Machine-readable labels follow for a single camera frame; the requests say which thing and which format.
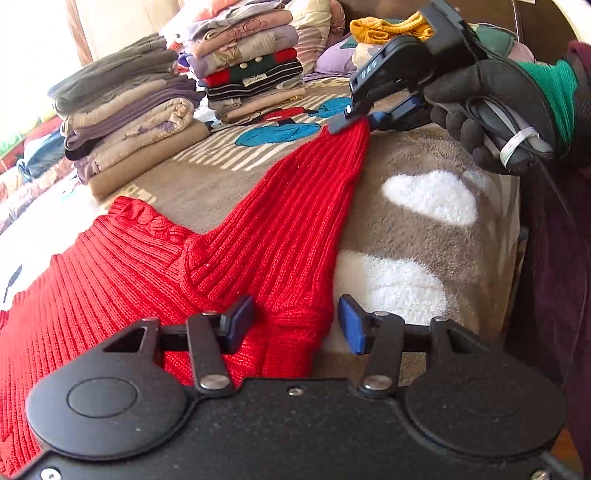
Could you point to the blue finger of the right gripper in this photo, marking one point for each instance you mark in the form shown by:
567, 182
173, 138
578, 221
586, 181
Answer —
348, 117
412, 113

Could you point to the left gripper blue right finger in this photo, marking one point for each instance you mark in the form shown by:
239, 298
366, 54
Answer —
359, 327

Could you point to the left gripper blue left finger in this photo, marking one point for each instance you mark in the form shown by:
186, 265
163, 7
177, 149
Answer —
234, 324

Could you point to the red knit sweater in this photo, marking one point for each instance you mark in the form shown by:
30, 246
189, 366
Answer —
278, 245

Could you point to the right stack of folded clothes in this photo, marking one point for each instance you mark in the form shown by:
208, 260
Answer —
243, 54

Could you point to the stack of folded clothes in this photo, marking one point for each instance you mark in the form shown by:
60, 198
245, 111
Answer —
243, 54
126, 113

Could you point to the left stack of folded clothes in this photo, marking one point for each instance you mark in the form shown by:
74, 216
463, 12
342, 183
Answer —
126, 113

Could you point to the right black gloved hand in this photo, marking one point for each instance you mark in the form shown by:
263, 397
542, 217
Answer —
499, 115

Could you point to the yellow knit garment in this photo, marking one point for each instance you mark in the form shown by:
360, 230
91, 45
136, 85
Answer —
377, 31

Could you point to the pink folded quilt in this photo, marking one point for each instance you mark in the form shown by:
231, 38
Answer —
319, 24

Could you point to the Mickey Mouse grey blanket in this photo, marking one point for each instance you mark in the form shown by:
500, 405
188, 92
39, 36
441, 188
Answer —
428, 233

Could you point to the purple floral quilt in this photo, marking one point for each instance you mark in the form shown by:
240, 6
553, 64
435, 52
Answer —
17, 194

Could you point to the blue folded blanket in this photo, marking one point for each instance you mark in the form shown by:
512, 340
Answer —
41, 154

